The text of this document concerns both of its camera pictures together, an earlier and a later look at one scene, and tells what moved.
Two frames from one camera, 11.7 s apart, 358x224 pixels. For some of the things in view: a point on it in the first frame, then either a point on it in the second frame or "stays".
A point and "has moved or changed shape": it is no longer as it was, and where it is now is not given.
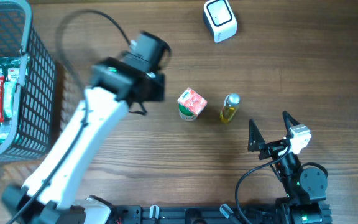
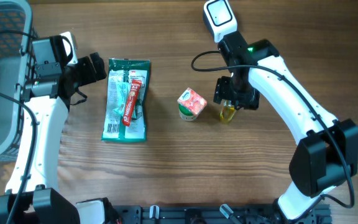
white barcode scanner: x=218 y=16 stays
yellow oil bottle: x=230 y=106 stays
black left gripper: x=158 y=93 → x=91 y=74
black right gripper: x=256 y=141 → x=251 y=102
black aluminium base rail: x=196 y=214 stays
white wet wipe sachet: x=9 y=94 has moved or changed shape
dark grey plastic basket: x=5 y=30 stays
